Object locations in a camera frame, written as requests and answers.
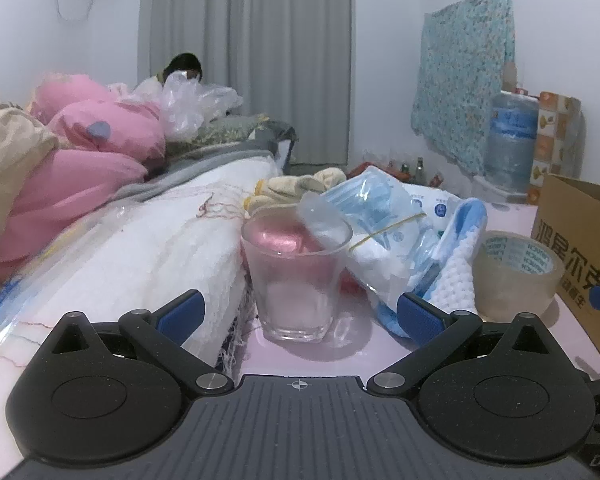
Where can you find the brown cardboard box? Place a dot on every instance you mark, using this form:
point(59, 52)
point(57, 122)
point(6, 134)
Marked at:
point(580, 240)

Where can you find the small glass bottle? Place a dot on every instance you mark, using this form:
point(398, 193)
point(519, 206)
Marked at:
point(420, 170)

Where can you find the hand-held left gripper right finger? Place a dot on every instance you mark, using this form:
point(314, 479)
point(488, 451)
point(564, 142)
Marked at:
point(420, 317)

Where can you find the grey bed sheet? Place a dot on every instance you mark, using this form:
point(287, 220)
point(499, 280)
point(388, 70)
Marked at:
point(205, 162)

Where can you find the beige work glove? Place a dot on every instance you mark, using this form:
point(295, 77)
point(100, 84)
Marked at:
point(275, 200)
point(320, 180)

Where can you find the white fringed blanket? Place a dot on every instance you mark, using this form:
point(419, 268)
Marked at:
point(130, 250)

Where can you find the grey curtain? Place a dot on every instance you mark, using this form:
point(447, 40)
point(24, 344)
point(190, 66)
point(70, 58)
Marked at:
point(260, 35)

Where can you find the blue and white chenille cloth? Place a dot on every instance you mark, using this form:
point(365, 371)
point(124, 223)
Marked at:
point(455, 270)

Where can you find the clear bag of blue masks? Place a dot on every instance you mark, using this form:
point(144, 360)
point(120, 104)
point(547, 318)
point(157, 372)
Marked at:
point(365, 195)

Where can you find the large blue water bottle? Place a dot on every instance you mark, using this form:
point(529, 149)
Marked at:
point(510, 150)

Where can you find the clear packing tape roll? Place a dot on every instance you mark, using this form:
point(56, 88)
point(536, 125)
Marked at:
point(500, 295)

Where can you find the teal floral hanging cloth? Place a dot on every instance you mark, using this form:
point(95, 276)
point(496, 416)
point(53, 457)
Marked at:
point(460, 85)

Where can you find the grey patterned pillow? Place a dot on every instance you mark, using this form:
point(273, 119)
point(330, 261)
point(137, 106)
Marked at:
point(230, 130)

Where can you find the pink bedding pile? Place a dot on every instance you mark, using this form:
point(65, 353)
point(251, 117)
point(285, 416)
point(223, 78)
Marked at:
point(105, 125)

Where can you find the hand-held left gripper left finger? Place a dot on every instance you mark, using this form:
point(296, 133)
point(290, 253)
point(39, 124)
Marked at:
point(182, 312)

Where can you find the clear plastic bag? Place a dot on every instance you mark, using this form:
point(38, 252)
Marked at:
point(180, 105)

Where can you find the clear glass cup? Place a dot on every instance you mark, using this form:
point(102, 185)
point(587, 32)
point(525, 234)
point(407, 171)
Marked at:
point(300, 310)

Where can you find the patterned folded mat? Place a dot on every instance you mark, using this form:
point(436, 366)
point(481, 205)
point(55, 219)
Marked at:
point(555, 145)

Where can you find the dark bed frame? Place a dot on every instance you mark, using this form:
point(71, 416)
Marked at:
point(286, 152)

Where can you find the beige cloth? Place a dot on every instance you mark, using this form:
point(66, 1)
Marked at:
point(5, 160)

